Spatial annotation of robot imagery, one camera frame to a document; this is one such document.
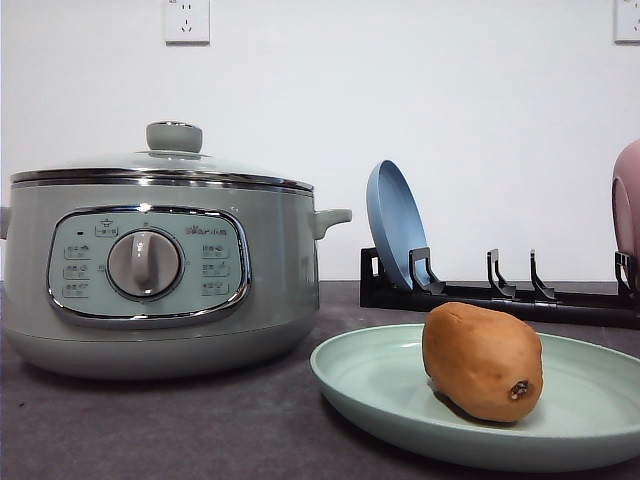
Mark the glass steamer lid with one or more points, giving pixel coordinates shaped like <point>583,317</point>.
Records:
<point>173,154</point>

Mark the brown potato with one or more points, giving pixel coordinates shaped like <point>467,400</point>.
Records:
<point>482,362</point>

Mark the green plate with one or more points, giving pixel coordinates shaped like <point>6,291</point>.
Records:
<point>587,415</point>

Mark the blue plate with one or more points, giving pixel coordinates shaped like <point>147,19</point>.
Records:
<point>397,219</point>

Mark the black plate rack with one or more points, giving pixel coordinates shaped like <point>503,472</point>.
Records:
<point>426,290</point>

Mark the green electric steamer pot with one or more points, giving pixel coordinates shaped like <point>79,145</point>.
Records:
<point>158,280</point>

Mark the pink plate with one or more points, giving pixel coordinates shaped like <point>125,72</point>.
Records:
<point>626,200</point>

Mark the white wall socket left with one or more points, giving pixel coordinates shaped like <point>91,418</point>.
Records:
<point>186,23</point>

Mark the white wall socket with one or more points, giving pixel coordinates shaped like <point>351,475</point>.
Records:
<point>186,23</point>
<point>627,23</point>

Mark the white wall socket right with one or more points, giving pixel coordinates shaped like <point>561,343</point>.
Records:
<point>627,23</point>

